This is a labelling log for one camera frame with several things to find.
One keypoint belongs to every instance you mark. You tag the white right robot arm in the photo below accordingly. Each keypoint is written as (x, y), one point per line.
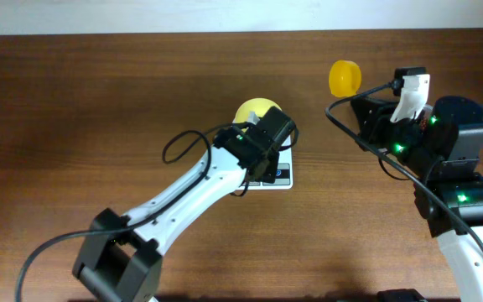
(441, 146)

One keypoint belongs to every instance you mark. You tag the orange measuring scoop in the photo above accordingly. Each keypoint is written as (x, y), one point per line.
(344, 78)

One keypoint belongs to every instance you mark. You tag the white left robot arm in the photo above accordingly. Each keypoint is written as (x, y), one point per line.
(121, 259)

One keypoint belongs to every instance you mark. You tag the yellow plastic bowl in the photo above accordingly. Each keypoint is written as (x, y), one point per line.
(258, 105)

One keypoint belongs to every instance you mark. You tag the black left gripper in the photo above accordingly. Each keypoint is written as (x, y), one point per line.
(270, 176)

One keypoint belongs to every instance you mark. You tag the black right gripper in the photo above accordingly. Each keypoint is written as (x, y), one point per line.
(367, 122)

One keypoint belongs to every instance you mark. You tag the red beans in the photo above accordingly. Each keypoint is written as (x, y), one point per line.
(423, 124)

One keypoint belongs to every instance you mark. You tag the white digital kitchen scale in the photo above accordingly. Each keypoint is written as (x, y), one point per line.
(281, 174)

